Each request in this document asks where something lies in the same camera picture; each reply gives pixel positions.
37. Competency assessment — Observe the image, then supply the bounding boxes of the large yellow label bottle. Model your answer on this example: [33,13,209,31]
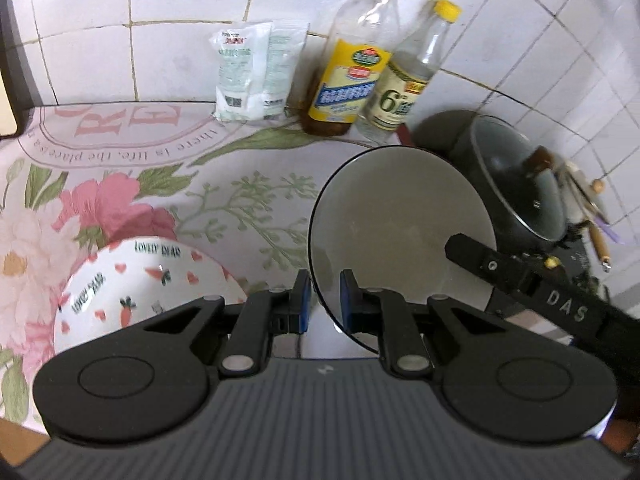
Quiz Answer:
[300,0,410,137]

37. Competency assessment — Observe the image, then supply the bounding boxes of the white plastic packet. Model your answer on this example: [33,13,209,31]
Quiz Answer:
[262,21,310,120]
[212,22,274,122]

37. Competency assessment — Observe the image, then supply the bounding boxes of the white ribbed bowl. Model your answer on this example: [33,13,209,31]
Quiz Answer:
[308,146,497,356]

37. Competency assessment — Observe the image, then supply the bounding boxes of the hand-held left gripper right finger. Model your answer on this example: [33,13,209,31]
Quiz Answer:
[340,269,507,380]

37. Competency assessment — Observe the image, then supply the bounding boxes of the floral tablecloth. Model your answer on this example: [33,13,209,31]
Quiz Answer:
[0,100,418,428]

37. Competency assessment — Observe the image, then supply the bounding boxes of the glass wok lid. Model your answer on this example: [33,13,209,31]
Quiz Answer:
[467,116,569,242]

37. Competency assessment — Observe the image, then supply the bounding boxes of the pink bunny print plate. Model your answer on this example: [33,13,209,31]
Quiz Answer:
[52,236,249,357]

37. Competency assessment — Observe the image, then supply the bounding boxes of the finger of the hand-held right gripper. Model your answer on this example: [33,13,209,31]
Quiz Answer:
[444,233,541,296]

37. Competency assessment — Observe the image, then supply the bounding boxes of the black wok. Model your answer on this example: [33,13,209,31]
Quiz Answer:
[410,110,573,257]

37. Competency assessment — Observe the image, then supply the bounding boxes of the wooden handled utensil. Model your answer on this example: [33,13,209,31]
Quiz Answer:
[565,160,614,274]

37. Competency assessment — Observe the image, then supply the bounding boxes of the small yellow cap bottle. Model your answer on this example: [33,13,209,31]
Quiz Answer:
[357,0,462,144]

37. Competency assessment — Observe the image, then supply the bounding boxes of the cream cutting board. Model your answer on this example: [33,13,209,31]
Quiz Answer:
[0,0,42,139]

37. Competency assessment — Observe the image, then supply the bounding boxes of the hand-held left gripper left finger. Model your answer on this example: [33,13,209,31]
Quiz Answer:
[127,269,313,377]

